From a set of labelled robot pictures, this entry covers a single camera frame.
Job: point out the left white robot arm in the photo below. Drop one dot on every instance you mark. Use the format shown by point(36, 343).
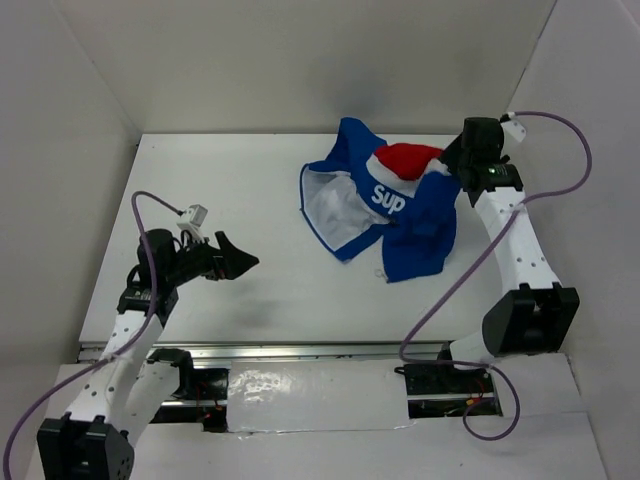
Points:
point(96, 435)

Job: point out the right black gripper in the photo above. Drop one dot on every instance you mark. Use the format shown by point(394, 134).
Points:
point(452, 153)

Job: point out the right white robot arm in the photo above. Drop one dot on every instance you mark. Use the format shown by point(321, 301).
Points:
point(535, 311)

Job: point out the white taped cover panel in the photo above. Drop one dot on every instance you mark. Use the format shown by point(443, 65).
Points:
point(309, 396)

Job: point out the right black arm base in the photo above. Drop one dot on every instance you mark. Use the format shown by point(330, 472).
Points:
point(439, 391)

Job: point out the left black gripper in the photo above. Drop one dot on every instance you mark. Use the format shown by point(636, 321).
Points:
point(232, 262)

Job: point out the aluminium front rail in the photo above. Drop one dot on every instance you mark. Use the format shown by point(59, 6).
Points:
point(209, 353)

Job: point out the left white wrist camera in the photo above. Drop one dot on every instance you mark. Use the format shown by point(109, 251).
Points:
point(191, 221)

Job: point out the red white blue jacket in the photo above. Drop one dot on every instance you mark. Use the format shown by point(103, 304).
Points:
point(368, 190)

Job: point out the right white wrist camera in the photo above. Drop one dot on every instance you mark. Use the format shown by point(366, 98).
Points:
point(512, 127)

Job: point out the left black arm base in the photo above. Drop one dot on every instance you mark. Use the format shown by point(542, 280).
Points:
point(201, 396)

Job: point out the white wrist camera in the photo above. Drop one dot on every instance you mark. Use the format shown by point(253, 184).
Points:
point(191, 221)
point(512, 127)

